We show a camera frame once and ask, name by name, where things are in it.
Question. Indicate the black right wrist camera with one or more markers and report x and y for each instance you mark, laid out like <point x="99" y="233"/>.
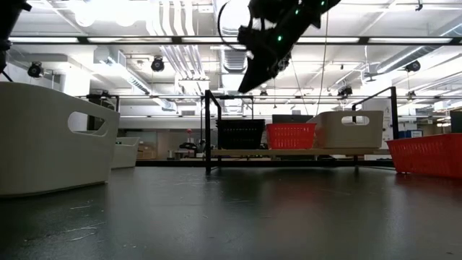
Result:
<point x="315" y="21"/>

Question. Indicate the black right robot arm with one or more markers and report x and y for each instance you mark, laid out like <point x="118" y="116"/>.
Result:
<point x="288" y="9"/>

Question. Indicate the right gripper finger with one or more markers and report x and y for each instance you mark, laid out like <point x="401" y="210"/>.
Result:
<point x="254" y="74"/>

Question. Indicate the black metal frame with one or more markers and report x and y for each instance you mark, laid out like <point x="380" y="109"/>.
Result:
<point x="208" y="137"/>

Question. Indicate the blue storage box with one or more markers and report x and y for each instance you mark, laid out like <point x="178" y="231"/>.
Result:
<point x="411" y="134"/>

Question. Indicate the brown cardboard box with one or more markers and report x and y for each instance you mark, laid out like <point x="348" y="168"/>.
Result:
<point x="146" y="151"/>

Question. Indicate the silver ventilation duct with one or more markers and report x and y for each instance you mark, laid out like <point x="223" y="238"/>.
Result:
<point x="232" y="61"/>

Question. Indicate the black round ceiling fixture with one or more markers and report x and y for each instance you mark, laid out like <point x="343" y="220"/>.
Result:
<point x="35" y="70"/>
<point x="345" y="91"/>
<point x="413" y="66"/>
<point x="157" y="65"/>

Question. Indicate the black table mat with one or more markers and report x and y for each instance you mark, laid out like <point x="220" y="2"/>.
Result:
<point x="231" y="216"/>

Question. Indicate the red slotted plastic basket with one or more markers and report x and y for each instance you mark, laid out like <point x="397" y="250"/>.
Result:
<point x="426" y="157"/>
<point x="290" y="137"/>

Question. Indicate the black computer monitor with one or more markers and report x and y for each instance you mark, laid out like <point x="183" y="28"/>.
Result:
<point x="292" y="118"/>

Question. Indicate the black slotted plastic basket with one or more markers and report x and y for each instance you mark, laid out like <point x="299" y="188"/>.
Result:
<point x="241" y="139"/>
<point x="241" y="120"/>

